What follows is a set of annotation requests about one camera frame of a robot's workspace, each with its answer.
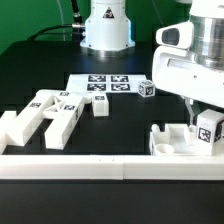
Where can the white marker sheet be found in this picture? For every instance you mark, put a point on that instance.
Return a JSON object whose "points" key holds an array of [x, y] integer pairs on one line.
{"points": [[104, 83]]}

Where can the white left side wall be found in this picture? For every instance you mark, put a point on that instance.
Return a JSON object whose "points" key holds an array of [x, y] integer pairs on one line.
{"points": [[5, 120]]}

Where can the white marker cube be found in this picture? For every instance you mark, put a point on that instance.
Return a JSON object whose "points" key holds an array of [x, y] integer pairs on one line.
{"points": [[146, 88]]}

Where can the white chair back frame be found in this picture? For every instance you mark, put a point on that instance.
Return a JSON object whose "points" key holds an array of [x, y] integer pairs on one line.
{"points": [[62, 108]]}

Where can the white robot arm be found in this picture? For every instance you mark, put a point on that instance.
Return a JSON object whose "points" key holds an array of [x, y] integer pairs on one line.
{"points": [[207, 17]]}

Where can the robot base column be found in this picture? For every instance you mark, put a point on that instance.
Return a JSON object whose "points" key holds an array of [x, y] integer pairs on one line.
{"points": [[107, 29]]}

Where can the white obstacle wall bar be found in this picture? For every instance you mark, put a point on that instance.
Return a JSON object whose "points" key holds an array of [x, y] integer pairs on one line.
{"points": [[98, 167]]}

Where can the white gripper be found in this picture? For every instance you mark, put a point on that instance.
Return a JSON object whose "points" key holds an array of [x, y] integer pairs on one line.
{"points": [[177, 70]]}

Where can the white chair seat piece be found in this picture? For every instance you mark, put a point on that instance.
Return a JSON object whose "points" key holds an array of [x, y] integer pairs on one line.
{"points": [[177, 140]]}

